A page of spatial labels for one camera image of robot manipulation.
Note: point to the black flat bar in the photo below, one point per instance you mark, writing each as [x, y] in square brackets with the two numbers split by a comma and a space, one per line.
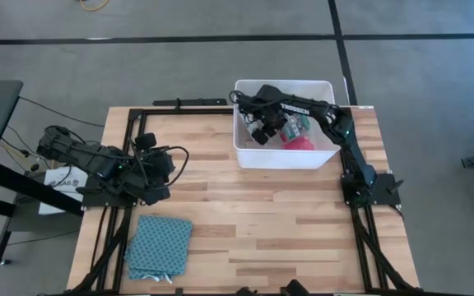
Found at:
[191, 102]

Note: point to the white plastic bin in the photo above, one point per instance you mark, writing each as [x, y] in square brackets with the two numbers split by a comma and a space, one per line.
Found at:
[286, 158]

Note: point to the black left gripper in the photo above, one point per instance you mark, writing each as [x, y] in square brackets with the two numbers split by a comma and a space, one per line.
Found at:
[140, 181]

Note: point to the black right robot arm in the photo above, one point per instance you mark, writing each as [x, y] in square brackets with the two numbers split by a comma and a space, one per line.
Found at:
[352, 144]

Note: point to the white printed box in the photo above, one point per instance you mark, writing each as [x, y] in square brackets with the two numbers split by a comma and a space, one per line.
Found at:
[62, 181]

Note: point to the black aluminium table frame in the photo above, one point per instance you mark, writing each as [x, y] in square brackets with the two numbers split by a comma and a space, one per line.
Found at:
[187, 111]

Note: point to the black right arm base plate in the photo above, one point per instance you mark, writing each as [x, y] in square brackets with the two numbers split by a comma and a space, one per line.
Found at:
[387, 191]

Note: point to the pink round item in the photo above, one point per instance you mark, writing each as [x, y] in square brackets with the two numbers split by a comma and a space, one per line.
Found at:
[298, 144]

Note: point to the black rounded object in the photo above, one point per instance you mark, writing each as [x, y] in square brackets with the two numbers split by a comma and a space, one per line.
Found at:
[247, 292]
[294, 288]

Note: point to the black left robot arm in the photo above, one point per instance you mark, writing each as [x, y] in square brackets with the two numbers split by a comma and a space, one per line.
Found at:
[97, 162]

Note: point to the green boxed packet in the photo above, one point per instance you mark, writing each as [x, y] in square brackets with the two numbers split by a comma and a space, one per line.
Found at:
[296, 127]

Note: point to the black desk leg frame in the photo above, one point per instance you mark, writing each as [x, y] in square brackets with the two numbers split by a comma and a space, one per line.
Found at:
[35, 191]

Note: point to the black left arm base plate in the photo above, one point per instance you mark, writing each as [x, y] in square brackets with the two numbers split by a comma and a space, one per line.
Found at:
[97, 200]

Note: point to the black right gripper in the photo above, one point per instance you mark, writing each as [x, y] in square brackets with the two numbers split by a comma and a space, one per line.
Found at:
[272, 117]

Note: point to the blue patterned folded cloth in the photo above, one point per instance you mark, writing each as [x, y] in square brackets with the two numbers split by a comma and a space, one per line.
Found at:
[159, 246]

